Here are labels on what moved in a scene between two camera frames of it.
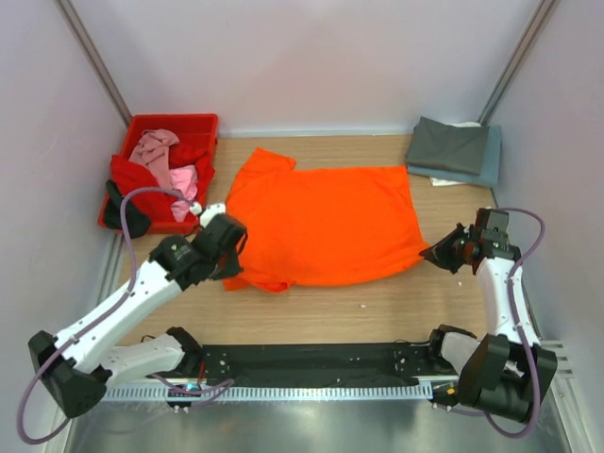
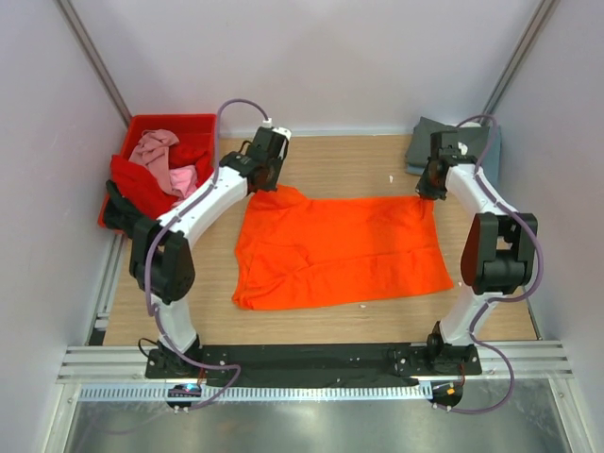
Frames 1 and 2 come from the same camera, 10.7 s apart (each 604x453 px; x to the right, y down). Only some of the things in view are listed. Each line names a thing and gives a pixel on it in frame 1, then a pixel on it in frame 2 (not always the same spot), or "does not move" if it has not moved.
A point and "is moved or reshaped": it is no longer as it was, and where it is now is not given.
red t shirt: (127, 176) does not move
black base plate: (226, 363) does not move
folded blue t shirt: (491, 167) does not move
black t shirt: (137, 222) does not move
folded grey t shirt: (455, 148) does not move
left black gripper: (231, 270) to (272, 185)
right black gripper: (439, 253) to (426, 191)
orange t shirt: (313, 226) is moved or reshaped
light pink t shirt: (183, 177) does not move
